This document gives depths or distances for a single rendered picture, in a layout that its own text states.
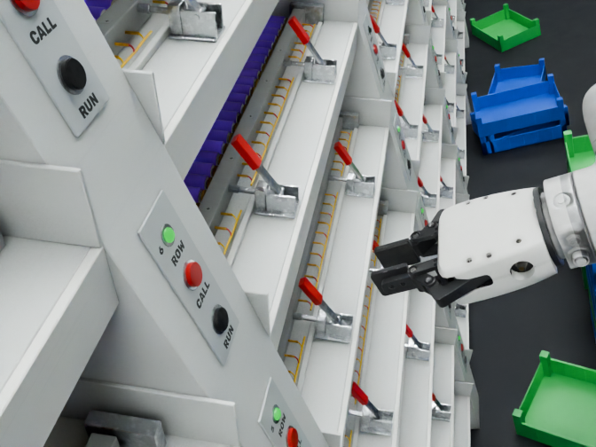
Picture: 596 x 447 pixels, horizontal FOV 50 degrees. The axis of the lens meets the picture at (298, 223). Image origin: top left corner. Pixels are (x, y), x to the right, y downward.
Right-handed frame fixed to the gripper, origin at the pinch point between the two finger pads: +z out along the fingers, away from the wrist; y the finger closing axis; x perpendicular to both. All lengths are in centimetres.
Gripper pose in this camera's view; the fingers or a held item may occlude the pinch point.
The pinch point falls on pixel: (396, 267)
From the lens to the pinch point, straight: 66.8
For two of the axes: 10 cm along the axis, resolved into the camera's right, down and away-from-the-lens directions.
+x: -5.0, -7.1, -5.0
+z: -8.5, 2.7, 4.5
